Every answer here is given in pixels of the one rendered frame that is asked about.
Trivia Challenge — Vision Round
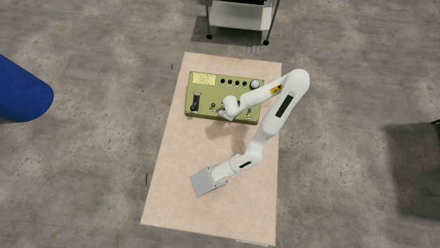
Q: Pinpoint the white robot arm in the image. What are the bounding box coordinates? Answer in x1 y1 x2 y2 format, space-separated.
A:
212 69 310 183

